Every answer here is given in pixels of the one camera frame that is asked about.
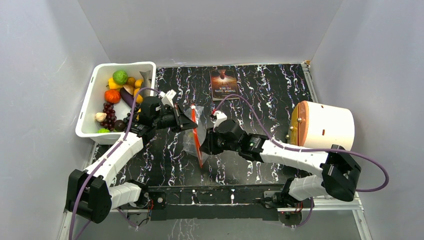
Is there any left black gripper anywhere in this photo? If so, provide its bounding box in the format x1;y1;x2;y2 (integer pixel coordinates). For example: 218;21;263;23
153;104;198;134

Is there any clear zip top bag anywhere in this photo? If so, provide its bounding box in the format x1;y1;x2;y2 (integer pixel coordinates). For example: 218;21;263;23
183;104;210;168

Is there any grey toy fish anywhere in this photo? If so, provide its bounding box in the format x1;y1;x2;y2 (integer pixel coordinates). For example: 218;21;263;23
139;70;152;97

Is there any green round fruit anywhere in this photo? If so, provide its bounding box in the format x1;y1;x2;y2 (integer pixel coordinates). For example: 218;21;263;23
112;70;128;85

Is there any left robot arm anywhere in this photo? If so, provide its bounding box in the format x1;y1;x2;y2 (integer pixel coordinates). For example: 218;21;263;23
65;97;198;224

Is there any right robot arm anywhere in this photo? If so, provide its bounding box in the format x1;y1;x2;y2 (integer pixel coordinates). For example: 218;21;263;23
199;119;361;207

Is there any book with dark cover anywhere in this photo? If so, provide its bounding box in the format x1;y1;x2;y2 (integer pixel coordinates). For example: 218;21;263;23
210;69;240;101

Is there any black grape bunch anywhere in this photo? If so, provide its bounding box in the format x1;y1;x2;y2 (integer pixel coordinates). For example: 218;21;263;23
122;112;132;125

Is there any orange fruit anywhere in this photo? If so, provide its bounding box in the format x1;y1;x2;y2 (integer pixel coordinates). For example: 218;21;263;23
134;79;144;89

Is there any purple eggplant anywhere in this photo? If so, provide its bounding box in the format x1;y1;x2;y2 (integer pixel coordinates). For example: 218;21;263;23
119;87;134;108

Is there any dark plum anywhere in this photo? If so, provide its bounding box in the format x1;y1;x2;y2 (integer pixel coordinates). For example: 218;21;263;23
113;120;127;132

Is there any dark red grape bunch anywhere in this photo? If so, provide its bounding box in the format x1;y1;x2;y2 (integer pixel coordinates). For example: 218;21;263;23
99;102;117;131

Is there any orange persimmon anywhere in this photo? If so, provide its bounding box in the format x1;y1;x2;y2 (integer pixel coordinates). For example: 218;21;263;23
104;89;121;104

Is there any green cabbage toy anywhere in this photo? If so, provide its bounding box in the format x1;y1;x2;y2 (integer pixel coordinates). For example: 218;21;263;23
97;128;111;134

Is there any yellow bell pepper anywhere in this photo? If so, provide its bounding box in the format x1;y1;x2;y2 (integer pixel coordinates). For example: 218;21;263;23
107;77;123;91

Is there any garlic bulb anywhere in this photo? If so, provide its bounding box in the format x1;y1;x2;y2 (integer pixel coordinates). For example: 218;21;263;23
94;112;108;123

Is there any white plastic bin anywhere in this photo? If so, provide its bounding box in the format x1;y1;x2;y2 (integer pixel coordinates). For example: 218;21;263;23
75;61;157;145

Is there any white cylinder orange lid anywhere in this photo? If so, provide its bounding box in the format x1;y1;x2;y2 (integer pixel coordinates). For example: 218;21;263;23
286;100;355;151

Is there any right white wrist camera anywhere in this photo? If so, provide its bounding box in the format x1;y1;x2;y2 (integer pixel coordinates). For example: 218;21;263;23
211;110;228;130

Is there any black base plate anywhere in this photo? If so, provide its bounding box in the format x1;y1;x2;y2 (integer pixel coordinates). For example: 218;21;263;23
147;184;283;221

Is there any aluminium frame rail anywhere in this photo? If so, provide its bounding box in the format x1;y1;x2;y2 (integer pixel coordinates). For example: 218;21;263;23
56;187;372;240

